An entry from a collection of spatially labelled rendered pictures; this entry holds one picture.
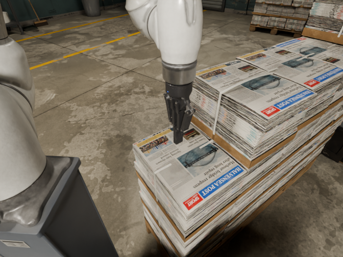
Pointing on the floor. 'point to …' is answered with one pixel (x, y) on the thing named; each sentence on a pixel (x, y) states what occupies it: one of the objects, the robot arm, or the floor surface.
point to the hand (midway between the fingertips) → (178, 134)
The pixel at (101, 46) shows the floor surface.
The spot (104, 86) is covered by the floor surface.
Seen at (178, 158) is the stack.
